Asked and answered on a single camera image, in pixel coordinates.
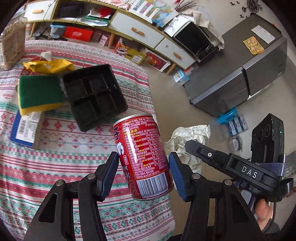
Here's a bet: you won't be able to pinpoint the white tissue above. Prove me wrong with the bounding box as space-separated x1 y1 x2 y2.
164 124 211 174

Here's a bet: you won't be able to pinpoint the red drink can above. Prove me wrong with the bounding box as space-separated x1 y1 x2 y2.
113 114 174 201

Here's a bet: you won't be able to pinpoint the person's right hand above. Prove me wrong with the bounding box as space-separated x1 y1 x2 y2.
254 199 273 230

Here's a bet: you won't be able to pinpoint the white blue packets on floor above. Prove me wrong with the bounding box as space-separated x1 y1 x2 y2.
227 115 248 136

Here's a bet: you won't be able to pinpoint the blue plastic stool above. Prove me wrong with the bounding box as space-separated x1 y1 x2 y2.
217 108 238 125

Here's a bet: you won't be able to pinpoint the patterned knit tablecloth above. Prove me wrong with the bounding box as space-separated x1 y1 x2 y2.
1 40 175 240

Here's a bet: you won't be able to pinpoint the white blue carton on floor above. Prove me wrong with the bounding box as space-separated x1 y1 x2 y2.
173 67 190 85

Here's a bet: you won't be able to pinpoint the blue white flat box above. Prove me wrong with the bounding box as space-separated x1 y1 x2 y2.
10 111 45 150

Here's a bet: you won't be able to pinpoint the grey refrigerator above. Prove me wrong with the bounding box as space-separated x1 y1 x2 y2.
184 14 287 118

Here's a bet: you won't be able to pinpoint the black microwave oven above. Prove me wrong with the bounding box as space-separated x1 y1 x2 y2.
173 21 216 62

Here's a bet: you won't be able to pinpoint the colourful picture box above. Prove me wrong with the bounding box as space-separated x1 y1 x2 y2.
144 51 171 72

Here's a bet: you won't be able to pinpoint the yellow cardboard box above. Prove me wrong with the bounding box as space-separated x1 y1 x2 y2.
125 49 146 65

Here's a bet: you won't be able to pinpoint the black plastic compartment tray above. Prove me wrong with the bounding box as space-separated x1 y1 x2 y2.
62 64 128 132

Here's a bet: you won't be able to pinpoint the green yellow sponge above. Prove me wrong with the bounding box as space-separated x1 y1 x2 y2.
18 75 65 116

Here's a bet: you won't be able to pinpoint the yellow snack wrapper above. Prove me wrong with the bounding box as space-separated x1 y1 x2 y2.
23 59 75 75

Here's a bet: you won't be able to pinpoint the red gift box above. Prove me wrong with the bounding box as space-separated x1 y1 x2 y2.
63 26 93 42

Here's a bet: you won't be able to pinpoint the clear jar of sticks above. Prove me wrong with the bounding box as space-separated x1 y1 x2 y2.
1 16 27 70

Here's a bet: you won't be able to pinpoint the white wood TV cabinet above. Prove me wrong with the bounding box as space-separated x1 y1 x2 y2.
25 1 196 70

